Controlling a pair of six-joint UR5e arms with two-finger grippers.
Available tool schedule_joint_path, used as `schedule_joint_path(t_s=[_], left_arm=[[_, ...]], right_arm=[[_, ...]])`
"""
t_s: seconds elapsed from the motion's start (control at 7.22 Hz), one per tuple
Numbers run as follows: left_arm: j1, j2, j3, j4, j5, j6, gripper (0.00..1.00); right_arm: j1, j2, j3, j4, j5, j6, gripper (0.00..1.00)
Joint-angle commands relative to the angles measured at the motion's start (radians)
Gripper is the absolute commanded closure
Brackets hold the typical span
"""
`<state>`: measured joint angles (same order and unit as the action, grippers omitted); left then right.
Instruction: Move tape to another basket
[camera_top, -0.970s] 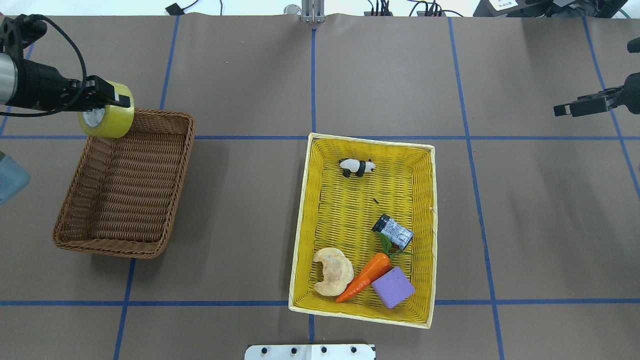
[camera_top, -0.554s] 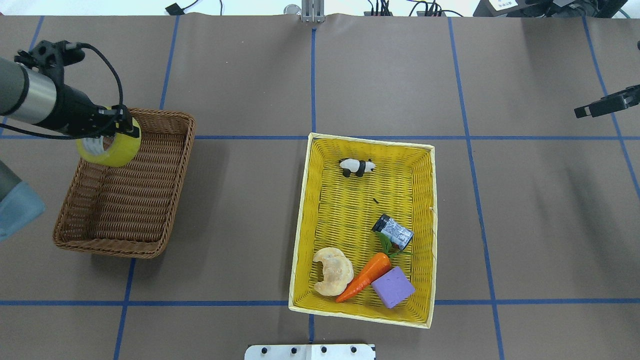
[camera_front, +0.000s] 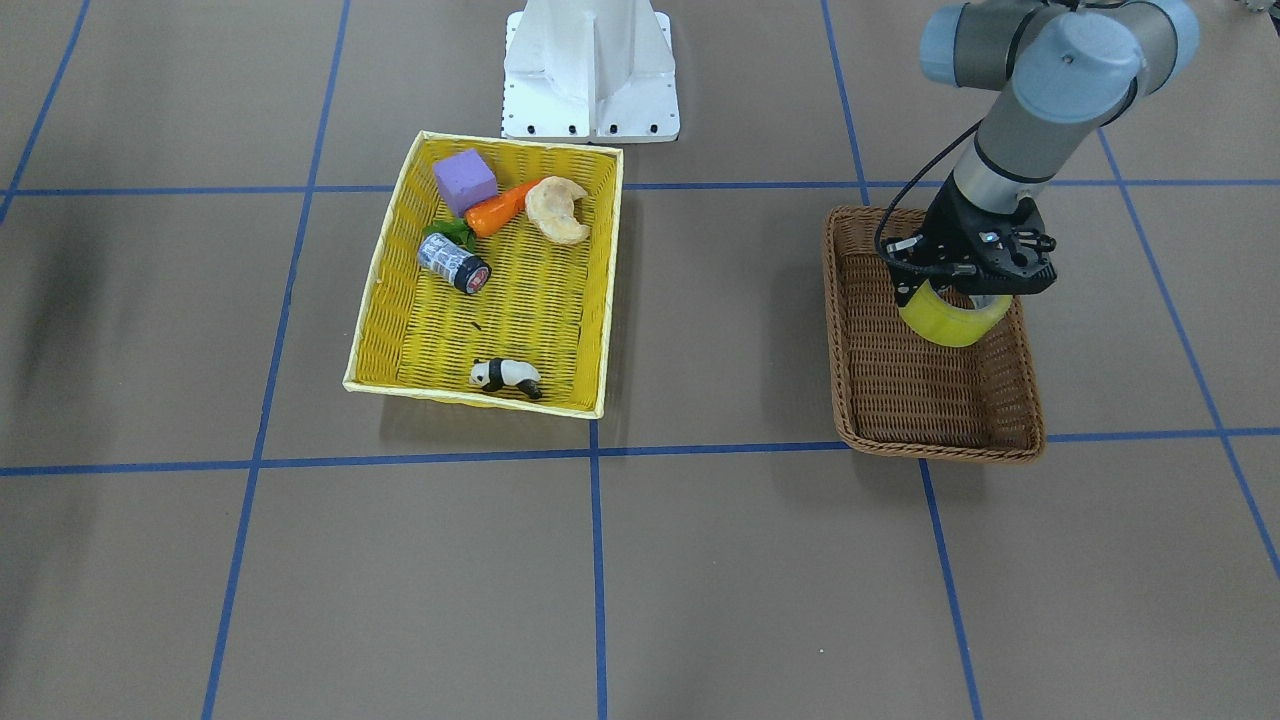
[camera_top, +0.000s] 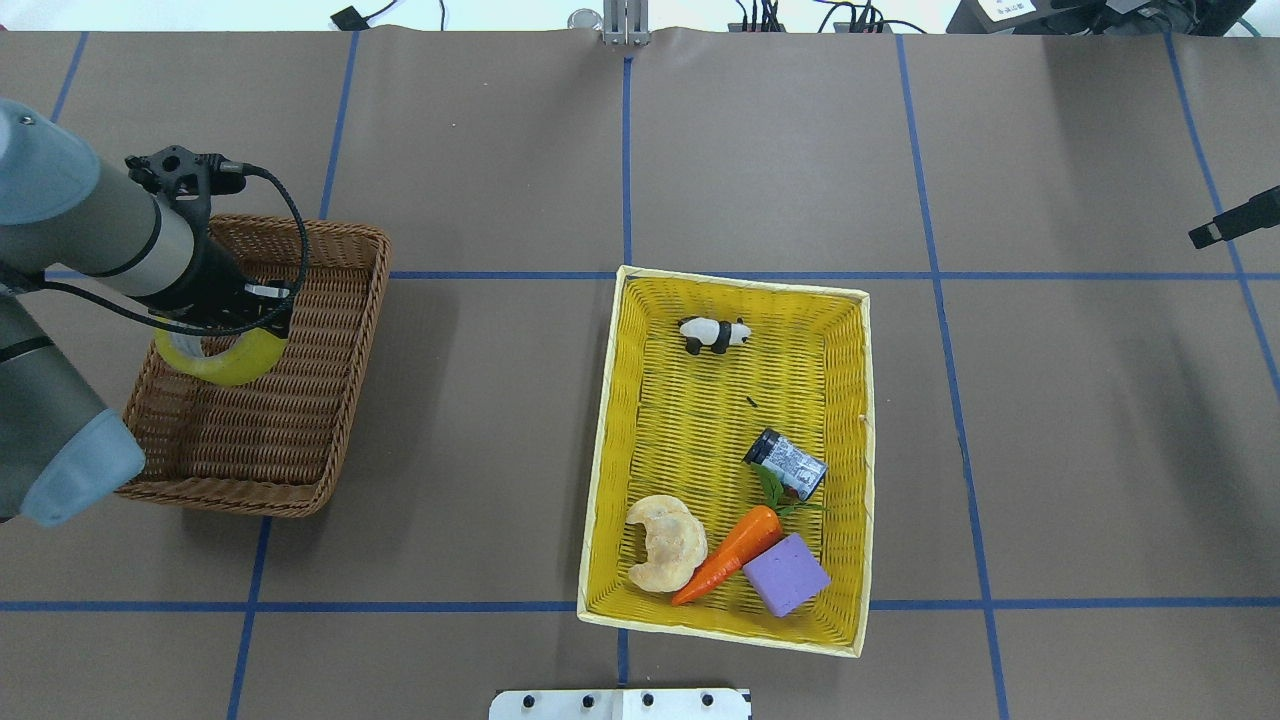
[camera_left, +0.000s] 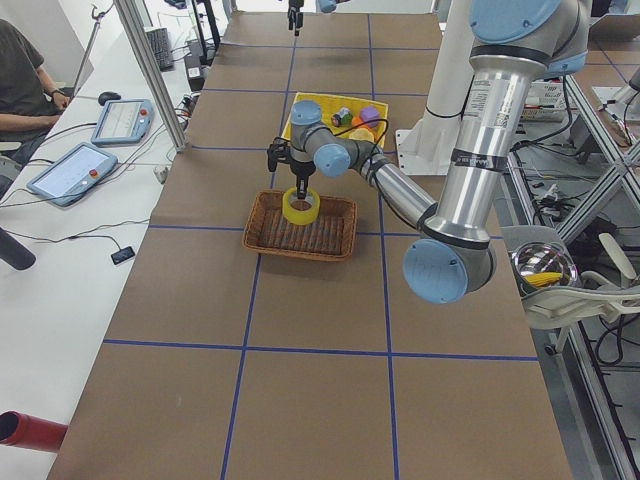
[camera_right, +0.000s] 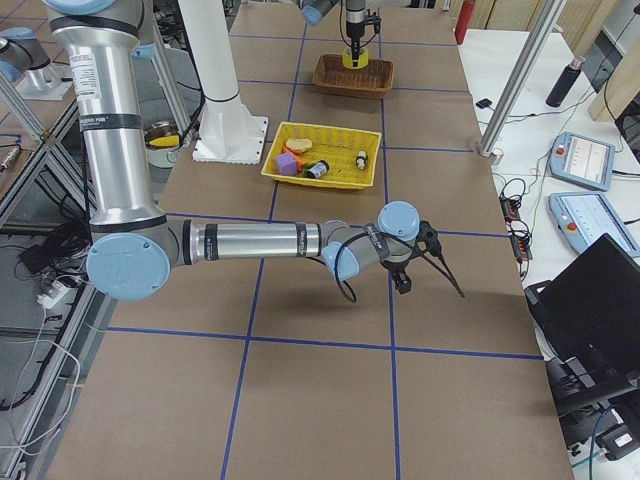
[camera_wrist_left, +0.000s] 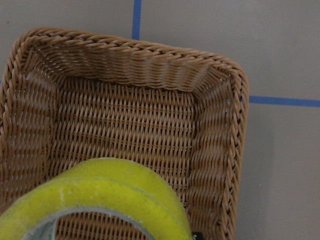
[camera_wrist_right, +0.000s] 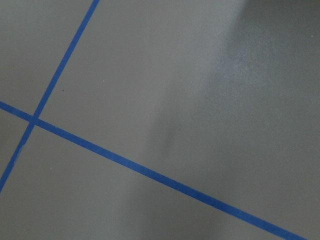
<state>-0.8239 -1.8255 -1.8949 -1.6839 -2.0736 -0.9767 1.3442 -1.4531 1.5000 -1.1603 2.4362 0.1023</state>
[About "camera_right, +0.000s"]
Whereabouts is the aluminium frame post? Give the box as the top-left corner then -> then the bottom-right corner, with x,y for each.
478,0 -> 566,165

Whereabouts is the small black puck device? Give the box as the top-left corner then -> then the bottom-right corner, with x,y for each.
475,98 -> 492,109

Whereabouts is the near teach pendant tablet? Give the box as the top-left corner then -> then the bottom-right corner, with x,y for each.
548,192 -> 639,258

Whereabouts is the far teach pendant tablet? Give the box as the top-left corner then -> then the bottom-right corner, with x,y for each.
549,131 -> 615,192

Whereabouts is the panda figurine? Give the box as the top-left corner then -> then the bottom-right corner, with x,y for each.
355,150 -> 368,171

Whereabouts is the clear tape roll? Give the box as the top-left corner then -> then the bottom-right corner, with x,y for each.
341,47 -> 369,70

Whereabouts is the small black-capped bottle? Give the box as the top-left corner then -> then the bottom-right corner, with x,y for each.
304,160 -> 330,180

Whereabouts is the toy bread croissant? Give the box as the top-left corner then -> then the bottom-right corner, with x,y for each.
285,138 -> 313,154

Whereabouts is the red cylinder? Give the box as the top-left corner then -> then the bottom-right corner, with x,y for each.
454,0 -> 475,44

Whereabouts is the brown wicker basket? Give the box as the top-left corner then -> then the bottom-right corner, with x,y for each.
313,54 -> 394,100

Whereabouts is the yellow woven basket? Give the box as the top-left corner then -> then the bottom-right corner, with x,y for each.
261,122 -> 382,190

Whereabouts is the teach pendant tablet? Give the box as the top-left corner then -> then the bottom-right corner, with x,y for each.
548,192 -> 639,258
549,131 -> 615,192

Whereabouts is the black laptop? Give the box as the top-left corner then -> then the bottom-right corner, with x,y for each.
525,234 -> 639,416

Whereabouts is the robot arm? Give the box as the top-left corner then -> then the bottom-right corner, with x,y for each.
47,1 -> 452,300
298,0 -> 381,70

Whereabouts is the black water bottle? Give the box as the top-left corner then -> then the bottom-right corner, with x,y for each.
545,56 -> 585,108

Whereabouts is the purple foam cube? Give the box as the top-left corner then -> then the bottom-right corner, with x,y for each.
275,152 -> 298,176

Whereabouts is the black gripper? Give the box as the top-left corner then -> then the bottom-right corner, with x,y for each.
346,9 -> 381,68
417,220 -> 466,298

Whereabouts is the orange toy carrot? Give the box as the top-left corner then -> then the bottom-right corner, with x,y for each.
282,146 -> 305,169

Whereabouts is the steel bowl with corn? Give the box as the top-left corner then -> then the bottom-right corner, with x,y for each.
144,121 -> 181,168

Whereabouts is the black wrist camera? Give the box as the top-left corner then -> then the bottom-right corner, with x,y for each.
391,269 -> 412,295

